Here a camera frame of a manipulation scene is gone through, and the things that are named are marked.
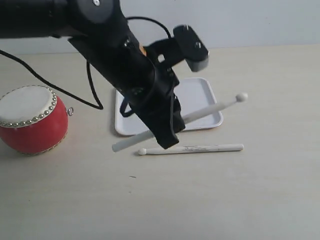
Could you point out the white plastic tray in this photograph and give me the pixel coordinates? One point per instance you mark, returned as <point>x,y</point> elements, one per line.
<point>194,93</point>

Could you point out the red small drum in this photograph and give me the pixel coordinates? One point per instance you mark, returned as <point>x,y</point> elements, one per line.
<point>33,119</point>

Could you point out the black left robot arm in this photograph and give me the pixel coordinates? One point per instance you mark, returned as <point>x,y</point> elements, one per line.
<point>100,33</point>

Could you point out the white wooden drumstick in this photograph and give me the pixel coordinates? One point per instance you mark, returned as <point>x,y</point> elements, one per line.
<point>189,118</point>
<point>191,149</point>

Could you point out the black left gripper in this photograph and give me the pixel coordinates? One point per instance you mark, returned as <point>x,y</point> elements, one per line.
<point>149,94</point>

